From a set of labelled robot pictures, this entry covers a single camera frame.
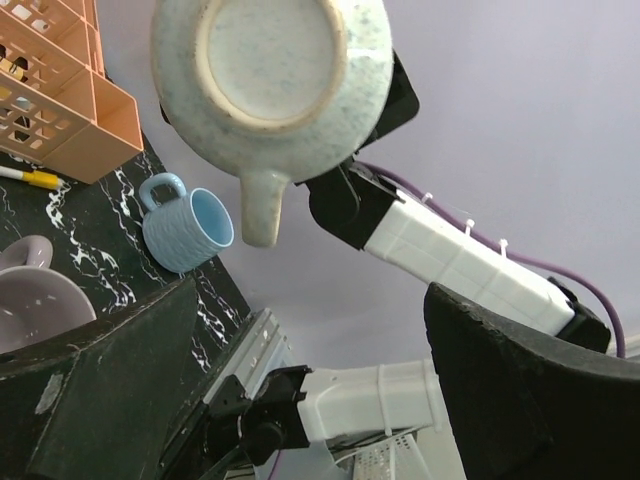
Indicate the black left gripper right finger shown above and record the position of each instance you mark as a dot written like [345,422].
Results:
[526,405]

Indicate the lilac ceramic mug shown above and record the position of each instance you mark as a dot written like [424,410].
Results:
[37,302]

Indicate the aluminium frame rail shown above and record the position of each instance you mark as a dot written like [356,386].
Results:
[250,360]

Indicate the peach plastic file organizer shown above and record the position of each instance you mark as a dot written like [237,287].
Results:
[58,107]

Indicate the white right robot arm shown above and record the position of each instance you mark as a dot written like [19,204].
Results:
[369,215]

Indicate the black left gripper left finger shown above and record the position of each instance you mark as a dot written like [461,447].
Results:
[100,401]

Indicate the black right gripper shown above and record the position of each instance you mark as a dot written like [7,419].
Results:
[390,100]

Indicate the white speckled ceramic mug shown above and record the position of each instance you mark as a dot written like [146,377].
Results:
[216,24]

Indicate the light blue textured mug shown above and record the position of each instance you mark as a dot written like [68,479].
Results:
[183,228]

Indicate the white yellow marker pen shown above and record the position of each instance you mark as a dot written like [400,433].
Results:
[34,178]

